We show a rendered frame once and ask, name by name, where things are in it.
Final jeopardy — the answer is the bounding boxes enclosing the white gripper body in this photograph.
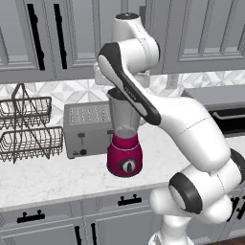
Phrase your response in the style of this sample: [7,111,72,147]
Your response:
[93,61,151,89]

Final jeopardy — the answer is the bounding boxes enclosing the red blender with clear jar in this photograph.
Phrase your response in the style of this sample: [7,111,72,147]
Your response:
[105,88,144,178]

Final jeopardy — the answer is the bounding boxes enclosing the silver toaster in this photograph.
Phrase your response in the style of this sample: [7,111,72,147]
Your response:
[62,100,115,160]

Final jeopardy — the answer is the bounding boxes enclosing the grey drawer front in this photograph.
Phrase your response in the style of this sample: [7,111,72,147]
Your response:
[0,202,74,230]
[96,188,155,212]

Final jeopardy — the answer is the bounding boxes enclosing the grey oven with dark door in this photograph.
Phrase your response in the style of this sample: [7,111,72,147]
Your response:
[181,83,245,139]

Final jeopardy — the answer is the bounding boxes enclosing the grey base cupboard door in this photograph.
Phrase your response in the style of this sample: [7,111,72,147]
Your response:
[85,209,165,245]
[0,222,86,245]

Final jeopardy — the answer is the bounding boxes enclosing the grey wall cupboard door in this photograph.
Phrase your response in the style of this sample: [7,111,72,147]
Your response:
[213,0,245,73]
[0,0,55,84]
[51,0,124,81]
[145,0,218,76]

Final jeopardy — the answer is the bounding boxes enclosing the black wall cupboard handle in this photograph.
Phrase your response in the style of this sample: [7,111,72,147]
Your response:
[26,3,46,72]
[53,3,69,71]

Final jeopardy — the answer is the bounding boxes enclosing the white wall socket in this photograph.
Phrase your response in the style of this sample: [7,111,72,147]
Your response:
[166,73,179,90]

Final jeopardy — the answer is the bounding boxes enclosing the dark wire basket stand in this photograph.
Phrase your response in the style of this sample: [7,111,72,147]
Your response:
[0,82,64,165]

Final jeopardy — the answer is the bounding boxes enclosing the black drawer handle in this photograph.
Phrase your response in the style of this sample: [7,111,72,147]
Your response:
[16,209,46,224]
[117,193,143,207]

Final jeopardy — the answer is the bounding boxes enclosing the silver oven handle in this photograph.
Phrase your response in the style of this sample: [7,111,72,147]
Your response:
[212,111,245,121]

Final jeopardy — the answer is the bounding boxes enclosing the black base cupboard handle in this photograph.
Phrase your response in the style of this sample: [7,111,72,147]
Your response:
[74,225,83,245]
[235,195,245,221]
[226,196,240,223]
[90,222,99,245]

